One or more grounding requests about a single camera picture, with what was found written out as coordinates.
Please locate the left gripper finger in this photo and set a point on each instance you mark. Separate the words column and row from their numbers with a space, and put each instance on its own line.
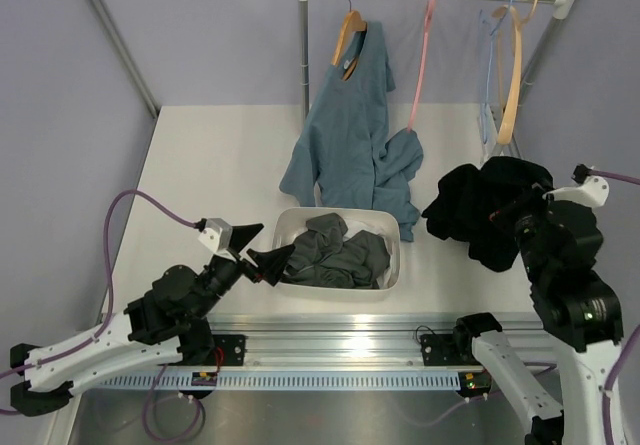
column 270, row 266
column 242, row 235

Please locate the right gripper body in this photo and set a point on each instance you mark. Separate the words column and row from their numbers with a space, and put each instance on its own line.
column 523, row 210

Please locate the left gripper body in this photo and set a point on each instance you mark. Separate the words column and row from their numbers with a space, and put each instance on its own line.
column 243, row 266

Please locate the black t shirt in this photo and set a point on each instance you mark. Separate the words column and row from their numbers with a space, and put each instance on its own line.
column 468, row 195

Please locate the pink plastic hanger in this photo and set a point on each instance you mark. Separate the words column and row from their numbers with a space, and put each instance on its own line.
column 428, row 17

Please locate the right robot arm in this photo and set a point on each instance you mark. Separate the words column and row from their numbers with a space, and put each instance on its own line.
column 558, row 240

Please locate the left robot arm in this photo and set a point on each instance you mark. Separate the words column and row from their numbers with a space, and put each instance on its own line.
column 168, row 325

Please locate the beige plastic hanger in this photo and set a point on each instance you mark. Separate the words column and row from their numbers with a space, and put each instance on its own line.
column 512, row 75

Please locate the teal blue t shirt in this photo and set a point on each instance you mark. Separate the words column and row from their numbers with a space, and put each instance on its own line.
column 346, row 155

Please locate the wooden hanger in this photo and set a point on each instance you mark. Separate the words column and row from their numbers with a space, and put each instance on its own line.
column 353, row 23

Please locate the grey clothes in basket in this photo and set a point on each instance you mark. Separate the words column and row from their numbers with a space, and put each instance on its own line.
column 332, row 253

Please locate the white laundry basket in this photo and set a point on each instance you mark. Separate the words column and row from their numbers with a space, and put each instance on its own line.
column 292, row 222

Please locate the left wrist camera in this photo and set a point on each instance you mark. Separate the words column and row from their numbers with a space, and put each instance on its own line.
column 215, row 234

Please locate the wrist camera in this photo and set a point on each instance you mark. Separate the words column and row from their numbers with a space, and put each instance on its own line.
column 588, row 190
column 215, row 234

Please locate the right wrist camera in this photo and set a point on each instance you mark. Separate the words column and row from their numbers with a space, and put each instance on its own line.
column 588, row 190

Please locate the light blue cable duct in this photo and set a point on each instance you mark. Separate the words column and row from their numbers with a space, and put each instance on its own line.
column 306, row 380

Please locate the aluminium mounting rail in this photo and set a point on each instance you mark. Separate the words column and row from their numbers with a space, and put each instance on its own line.
column 331, row 341

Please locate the light blue wire hanger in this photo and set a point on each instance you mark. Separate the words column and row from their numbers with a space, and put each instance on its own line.
column 488, row 40

